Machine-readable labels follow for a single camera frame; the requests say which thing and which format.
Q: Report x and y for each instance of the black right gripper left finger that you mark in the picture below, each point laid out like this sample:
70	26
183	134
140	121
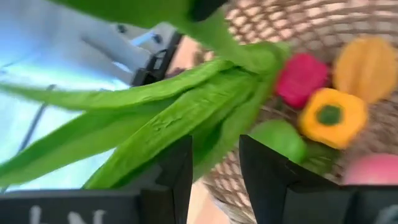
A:
93	208

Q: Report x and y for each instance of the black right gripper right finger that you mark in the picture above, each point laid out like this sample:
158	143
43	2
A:
295	202

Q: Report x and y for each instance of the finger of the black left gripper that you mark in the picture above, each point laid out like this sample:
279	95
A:
203	7

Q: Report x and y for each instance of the smooth green lime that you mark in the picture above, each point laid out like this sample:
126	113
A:
280	140

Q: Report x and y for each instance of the pink peach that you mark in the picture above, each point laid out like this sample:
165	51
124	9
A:
373	169

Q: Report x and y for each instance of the yellow bell pepper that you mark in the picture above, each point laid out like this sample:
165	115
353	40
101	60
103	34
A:
345	130

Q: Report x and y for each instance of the green lettuce leaf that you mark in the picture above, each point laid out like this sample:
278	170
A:
186	105

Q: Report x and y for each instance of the red bell pepper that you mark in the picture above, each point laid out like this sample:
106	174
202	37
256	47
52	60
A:
300	79

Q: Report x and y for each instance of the yellow starfruit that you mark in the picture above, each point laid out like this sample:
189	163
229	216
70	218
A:
367	68

